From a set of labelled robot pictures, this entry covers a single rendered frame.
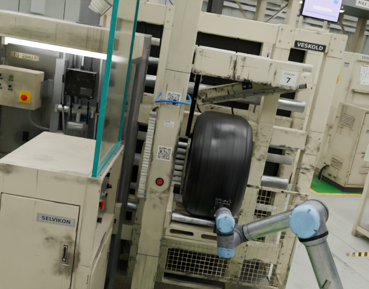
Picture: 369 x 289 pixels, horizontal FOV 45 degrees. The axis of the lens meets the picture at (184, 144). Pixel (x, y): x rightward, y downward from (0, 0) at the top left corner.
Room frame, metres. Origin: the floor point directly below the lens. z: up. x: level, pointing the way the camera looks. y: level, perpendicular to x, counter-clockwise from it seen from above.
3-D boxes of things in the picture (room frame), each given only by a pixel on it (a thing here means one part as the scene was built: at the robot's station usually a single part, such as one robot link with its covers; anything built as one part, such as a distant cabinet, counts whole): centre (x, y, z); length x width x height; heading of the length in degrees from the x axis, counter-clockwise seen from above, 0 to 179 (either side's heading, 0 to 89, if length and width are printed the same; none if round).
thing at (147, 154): (2.31, 0.18, 1.19); 0.05 x 0.04 x 0.48; 1
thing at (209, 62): (2.67, -0.28, 1.71); 0.61 x 0.25 x 0.15; 91
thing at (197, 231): (2.23, -0.16, 0.84); 0.36 x 0.09 x 0.06; 91
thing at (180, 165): (2.74, 0.07, 1.05); 0.20 x 0.15 x 0.30; 91
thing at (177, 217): (2.23, -0.16, 0.90); 0.35 x 0.05 x 0.05; 91
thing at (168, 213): (2.36, 0.02, 0.90); 0.40 x 0.03 x 0.10; 1
